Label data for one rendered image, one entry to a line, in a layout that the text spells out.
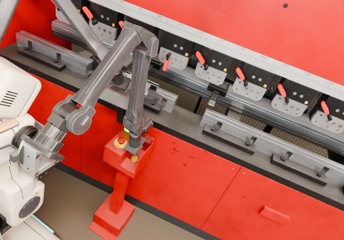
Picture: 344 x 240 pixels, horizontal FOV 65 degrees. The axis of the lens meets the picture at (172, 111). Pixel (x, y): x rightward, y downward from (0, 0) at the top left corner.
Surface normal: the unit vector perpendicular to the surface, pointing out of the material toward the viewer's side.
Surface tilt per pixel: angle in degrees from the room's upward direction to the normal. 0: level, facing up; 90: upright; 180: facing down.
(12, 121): 8
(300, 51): 90
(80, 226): 0
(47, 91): 90
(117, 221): 0
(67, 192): 0
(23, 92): 90
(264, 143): 90
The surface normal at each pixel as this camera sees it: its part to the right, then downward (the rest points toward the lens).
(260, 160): 0.24, -0.74
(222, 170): -0.33, 0.55
